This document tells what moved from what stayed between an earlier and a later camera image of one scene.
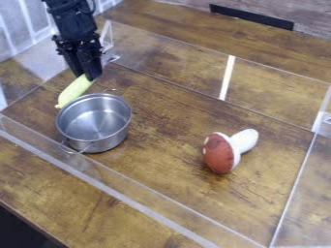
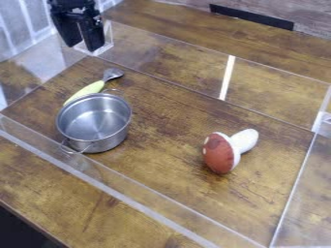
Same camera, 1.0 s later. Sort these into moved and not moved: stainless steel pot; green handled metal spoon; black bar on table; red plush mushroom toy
Moved: green handled metal spoon
Not moved: stainless steel pot; black bar on table; red plush mushroom toy
